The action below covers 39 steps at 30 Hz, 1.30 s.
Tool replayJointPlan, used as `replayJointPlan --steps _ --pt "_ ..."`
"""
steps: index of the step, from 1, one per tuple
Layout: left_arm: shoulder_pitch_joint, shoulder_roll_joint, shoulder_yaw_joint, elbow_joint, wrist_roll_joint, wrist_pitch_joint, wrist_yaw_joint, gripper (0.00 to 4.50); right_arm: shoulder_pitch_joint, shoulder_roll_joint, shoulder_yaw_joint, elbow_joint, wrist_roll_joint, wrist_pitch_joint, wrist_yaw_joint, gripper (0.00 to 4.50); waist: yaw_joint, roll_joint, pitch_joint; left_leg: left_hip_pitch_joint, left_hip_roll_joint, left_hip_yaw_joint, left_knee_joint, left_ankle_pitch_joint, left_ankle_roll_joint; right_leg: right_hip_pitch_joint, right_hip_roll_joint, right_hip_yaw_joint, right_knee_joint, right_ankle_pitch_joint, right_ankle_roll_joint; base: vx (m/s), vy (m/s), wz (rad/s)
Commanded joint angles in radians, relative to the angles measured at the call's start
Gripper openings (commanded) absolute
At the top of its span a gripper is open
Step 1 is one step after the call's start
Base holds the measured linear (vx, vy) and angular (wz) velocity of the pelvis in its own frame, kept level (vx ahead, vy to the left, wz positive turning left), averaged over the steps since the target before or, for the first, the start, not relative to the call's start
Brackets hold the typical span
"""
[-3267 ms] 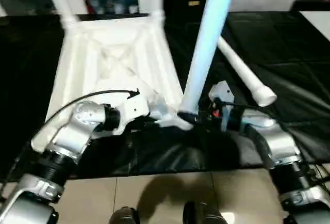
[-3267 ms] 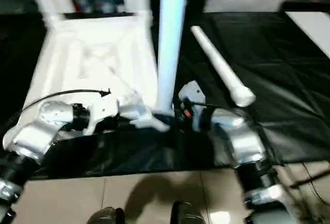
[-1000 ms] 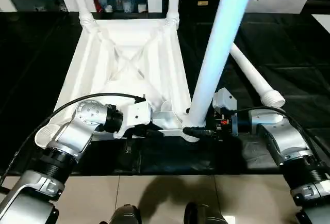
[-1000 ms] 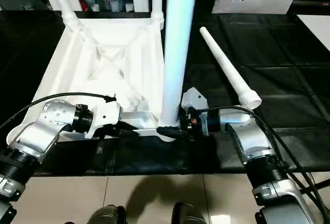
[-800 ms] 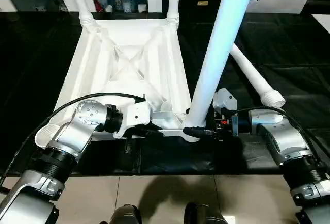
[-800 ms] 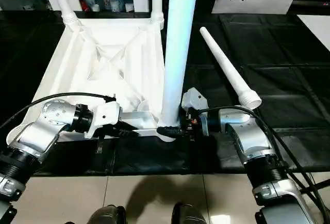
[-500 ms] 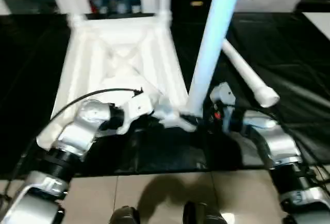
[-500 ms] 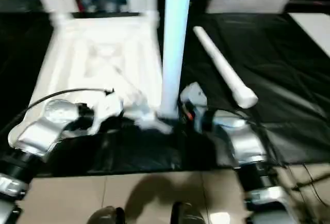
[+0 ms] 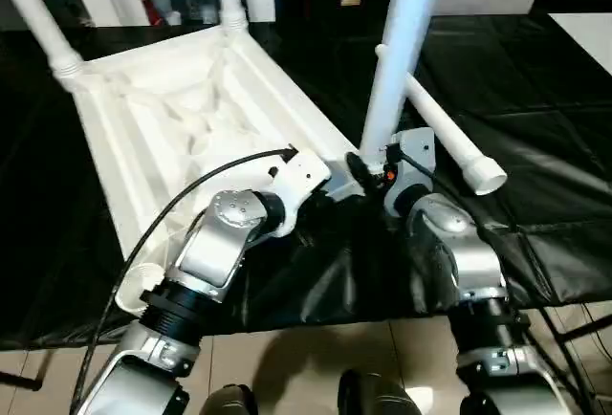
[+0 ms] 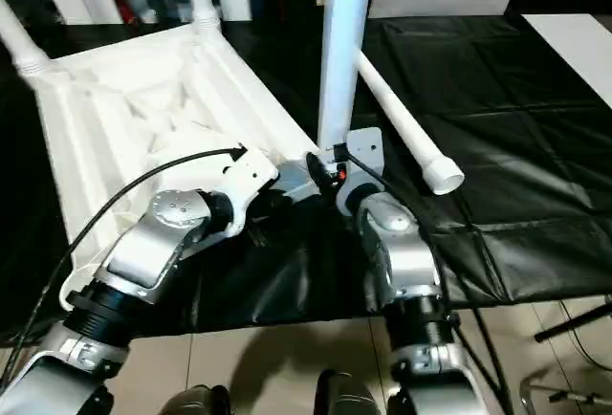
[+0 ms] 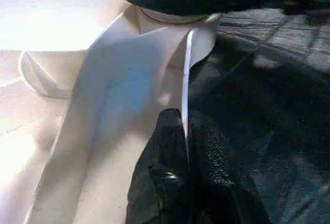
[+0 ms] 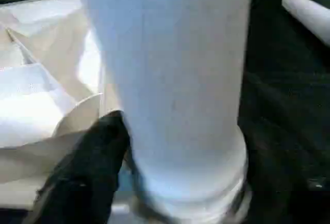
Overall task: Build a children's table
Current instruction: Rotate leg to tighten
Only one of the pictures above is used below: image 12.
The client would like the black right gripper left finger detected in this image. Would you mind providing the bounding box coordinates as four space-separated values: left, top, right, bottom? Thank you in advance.
25 109 131 224

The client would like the black work mat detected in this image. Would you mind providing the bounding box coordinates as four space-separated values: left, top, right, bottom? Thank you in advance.
0 0 330 224

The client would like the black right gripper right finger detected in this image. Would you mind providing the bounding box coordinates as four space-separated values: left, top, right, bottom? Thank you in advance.
238 125 330 224

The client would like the white plastic table leg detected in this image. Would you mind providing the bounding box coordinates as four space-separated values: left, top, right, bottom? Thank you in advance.
77 0 255 224
280 0 330 44

